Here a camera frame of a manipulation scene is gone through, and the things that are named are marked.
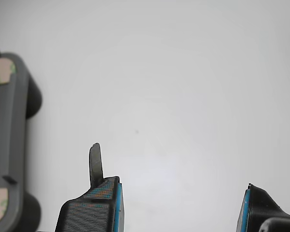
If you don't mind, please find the grey printed fixture platform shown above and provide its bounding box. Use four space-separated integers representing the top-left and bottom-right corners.
0 52 31 232

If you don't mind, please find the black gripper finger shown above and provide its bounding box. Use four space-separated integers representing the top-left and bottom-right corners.
54 142 123 232
236 183 290 232

